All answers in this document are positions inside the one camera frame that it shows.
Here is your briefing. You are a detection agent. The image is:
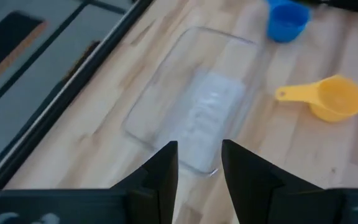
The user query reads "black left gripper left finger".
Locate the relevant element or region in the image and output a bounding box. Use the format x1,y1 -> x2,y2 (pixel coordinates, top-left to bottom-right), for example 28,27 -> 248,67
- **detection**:
110,140 -> 180,224

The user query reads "light blue measuring cup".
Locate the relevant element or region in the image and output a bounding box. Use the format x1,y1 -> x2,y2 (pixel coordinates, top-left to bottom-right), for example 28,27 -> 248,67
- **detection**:
265,0 -> 312,44

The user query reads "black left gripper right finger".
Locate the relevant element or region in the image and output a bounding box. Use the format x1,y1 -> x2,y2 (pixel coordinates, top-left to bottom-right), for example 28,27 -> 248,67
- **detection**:
221,139 -> 345,224

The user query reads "yellow measuring cup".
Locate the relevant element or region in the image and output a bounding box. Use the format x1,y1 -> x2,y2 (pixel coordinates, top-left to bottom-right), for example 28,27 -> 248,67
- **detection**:
274,73 -> 358,123

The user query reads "black hazard-striped floor mat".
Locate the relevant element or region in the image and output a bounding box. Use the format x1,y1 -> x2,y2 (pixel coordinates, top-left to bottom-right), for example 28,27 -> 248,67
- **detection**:
0,11 -> 48,94

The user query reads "clear plastic basket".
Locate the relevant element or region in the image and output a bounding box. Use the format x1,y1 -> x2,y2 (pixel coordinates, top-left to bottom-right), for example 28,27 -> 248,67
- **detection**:
121,26 -> 262,178

